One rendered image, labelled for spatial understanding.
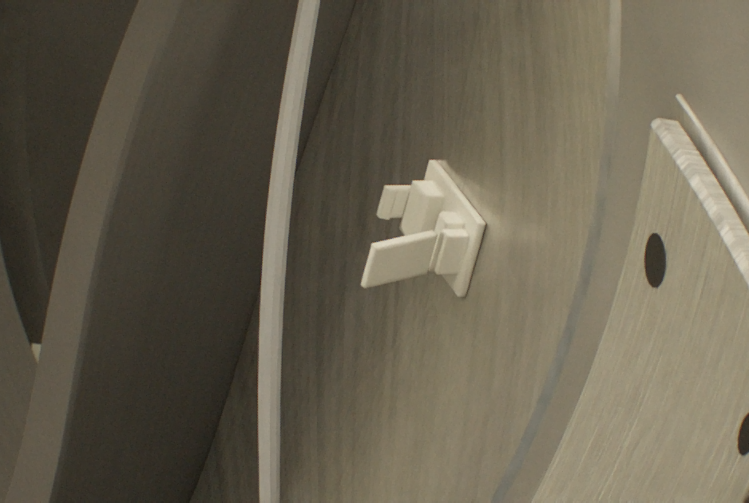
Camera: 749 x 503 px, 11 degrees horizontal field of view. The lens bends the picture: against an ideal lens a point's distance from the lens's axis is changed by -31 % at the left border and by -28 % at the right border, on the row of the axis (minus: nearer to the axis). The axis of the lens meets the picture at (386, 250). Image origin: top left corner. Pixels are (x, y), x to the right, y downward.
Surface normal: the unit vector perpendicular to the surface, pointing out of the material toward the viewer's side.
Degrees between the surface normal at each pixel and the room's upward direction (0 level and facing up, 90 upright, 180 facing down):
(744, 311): 90
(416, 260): 114
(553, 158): 90
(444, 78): 90
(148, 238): 121
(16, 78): 59
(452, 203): 90
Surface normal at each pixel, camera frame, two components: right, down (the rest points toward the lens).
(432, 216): 0.40, 0.53
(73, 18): 0.44, -0.29
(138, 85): -0.88, 0.01
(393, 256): 0.64, 0.50
